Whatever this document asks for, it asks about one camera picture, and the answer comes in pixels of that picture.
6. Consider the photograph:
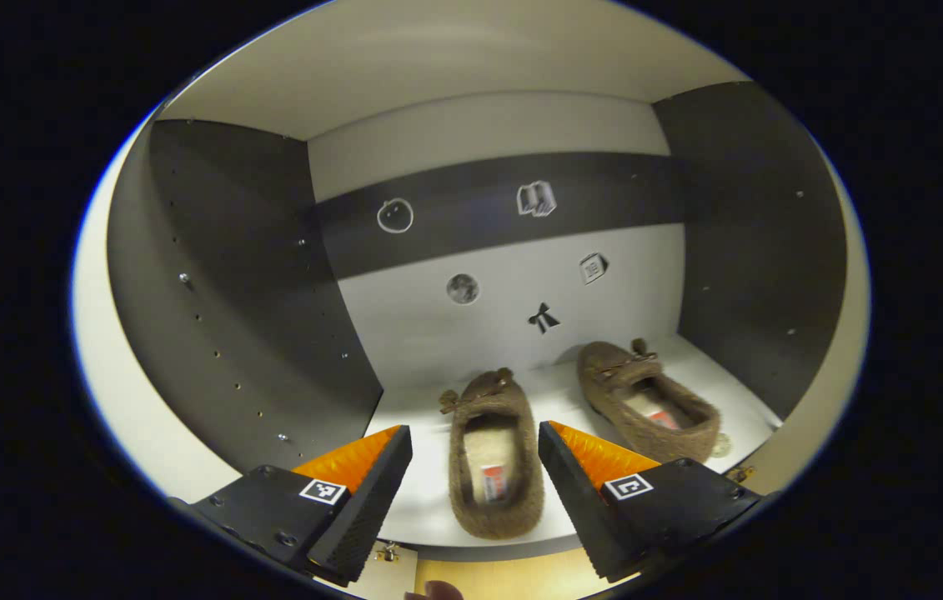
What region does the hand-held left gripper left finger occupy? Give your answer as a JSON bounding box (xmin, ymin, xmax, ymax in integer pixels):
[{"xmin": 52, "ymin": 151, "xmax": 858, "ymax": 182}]
[{"xmin": 171, "ymin": 423, "xmax": 414, "ymax": 588}]

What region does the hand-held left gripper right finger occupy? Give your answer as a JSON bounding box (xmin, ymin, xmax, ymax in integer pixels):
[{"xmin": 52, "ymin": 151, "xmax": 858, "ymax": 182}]
[{"xmin": 538, "ymin": 419, "xmax": 764, "ymax": 584}]

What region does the brown fuzzy shoe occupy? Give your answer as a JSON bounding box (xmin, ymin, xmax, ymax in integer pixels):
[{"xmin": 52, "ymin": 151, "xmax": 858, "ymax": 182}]
[
  {"xmin": 438, "ymin": 367, "xmax": 547, "ymax": 541},
  {"xmin": 575, "ymin": 337, "xmax": 722, "ymax": 465}
]

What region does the white shoe cabinet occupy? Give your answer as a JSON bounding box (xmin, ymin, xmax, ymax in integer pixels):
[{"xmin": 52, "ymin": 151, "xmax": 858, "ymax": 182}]
[{"xmin": 104, "ymin": 0, "xmax": 851, "ymax": 561}]

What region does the white cabinet door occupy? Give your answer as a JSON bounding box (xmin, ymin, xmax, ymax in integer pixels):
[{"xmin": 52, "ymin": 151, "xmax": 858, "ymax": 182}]
[
  {"xmin": 71, "ymin": 108, "xmax": 243, "ymax": 505},
  {"xmin": 738, "ymin": 158, "xmax": 872, "ymax": 497}
]

